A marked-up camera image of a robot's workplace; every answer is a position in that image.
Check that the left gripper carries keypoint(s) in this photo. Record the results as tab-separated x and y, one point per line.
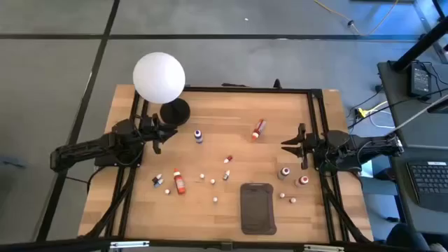
150	129

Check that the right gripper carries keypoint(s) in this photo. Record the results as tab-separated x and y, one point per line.
311	147

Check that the large purple-capped colouring bottle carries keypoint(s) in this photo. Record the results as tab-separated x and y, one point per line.
283	173

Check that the large blue-capped colouring bottle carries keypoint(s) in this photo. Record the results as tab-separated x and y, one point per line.
198	137

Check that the large orange-capped colouring bottle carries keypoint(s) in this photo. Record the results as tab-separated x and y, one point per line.
258	130

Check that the large red colouring bottle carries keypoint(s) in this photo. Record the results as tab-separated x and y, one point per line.
179	183

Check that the small red dropper bottle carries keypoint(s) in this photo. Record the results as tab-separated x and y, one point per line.
227	159

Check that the dark translucent plastic bin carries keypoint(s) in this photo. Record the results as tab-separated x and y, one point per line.
258	210

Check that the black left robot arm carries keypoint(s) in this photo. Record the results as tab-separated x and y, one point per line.
87	147

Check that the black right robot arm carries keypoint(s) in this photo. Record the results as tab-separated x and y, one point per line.
371	147

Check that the small dark navy dropper bottle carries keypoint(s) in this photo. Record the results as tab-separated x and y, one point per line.
156	178

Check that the small blue dropper bottle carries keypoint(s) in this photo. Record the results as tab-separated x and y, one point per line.
159	183

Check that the white globe table lamp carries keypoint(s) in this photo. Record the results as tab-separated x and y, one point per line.
159	77

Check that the black clamp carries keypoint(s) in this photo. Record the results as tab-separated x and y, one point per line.
277	84

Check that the yellow power plug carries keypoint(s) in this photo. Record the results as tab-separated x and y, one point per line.
362	112

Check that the grey desk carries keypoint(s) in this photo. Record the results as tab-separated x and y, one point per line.
420	122
402	196

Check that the black laptop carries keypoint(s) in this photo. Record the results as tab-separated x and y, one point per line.
430	182

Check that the black power adapter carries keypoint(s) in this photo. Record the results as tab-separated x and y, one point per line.
419	80

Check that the black crossbar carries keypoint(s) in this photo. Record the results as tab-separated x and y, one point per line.
52	245

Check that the black pole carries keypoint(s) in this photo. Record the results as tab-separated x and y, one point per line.
423	43

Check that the black aluminium table frame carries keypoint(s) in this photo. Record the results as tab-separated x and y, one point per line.
245	90

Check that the black flat bracket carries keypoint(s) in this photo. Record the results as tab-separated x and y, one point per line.
232	85

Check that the silver bracket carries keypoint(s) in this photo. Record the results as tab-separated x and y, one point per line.
129	244
323	248

